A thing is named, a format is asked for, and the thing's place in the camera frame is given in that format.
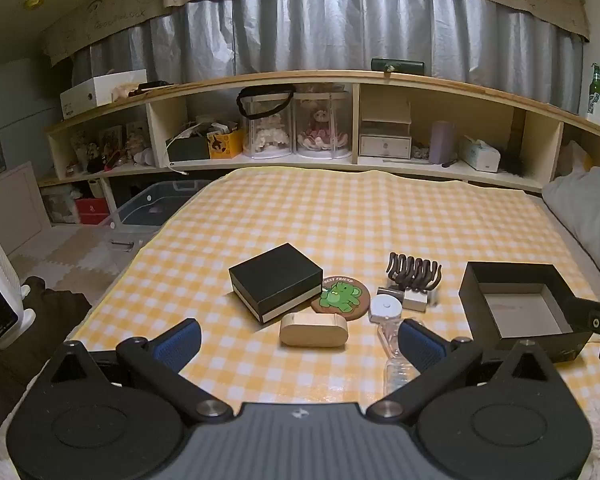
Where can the white cardboard box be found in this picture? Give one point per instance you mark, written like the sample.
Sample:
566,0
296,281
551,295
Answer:
100,92

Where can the brown hair claw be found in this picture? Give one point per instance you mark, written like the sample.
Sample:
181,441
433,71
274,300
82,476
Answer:
412,270

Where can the clear plastic case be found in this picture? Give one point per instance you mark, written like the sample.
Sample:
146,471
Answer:
396,376

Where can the white round tape measure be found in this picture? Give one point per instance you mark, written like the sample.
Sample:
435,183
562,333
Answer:
385,307

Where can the yellow checkered blanket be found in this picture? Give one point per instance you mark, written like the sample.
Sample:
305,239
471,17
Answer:
330,220

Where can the black lidded box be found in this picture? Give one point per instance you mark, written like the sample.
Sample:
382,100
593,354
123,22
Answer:
275,272

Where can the red box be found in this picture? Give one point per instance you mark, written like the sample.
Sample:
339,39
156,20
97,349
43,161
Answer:
92,211

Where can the short beige printed valance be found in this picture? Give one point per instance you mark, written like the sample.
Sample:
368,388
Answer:
95,25

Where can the black storage box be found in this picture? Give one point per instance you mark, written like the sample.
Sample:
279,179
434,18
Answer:
187,149

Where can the purple cylinder container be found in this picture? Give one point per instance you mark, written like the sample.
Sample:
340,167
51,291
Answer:
441,142

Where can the grey curtain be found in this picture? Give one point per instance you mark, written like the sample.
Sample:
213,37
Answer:
330,30

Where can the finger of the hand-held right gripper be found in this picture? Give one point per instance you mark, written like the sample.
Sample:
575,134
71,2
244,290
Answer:
587,316

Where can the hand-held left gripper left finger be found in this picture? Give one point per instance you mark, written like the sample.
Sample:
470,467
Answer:
177,347

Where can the framed photo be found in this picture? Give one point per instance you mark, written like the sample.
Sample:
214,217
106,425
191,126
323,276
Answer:
111,140

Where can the clear doll display case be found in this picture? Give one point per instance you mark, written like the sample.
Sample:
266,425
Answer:
325,130

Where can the long wooden shelf unit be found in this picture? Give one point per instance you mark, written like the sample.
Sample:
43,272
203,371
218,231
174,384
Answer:
430,87

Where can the oval wooden box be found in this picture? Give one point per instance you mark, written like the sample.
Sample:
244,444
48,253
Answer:
312,330

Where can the cork coaster green elephant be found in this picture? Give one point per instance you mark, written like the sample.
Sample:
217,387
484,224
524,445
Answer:
340,296

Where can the clear plastic storage bin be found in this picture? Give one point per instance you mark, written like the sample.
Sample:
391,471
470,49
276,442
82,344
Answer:
155,205

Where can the grey pillow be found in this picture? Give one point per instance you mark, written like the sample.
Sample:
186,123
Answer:
585,200

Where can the foam puzzle floor mat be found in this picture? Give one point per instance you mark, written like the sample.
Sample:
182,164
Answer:
70,255

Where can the dark brown rug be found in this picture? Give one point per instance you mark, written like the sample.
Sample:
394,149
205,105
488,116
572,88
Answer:
55,305

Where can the yellow ceiling light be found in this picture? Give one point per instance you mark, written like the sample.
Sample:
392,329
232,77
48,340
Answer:
33,2

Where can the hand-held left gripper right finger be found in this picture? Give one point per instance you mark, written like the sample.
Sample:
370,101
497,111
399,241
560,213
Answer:
420,345

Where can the yellow printed box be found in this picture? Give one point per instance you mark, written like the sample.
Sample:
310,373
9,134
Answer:
225,145

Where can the dark green case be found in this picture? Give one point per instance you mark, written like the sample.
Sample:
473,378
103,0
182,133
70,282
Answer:
397,66

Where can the small white drawer box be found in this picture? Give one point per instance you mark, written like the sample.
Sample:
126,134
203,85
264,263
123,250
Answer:
385,135

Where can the white tissue box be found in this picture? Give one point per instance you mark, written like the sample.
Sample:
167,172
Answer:
480,155

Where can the green glass bottle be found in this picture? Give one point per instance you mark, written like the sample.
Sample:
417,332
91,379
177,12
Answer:
597,90

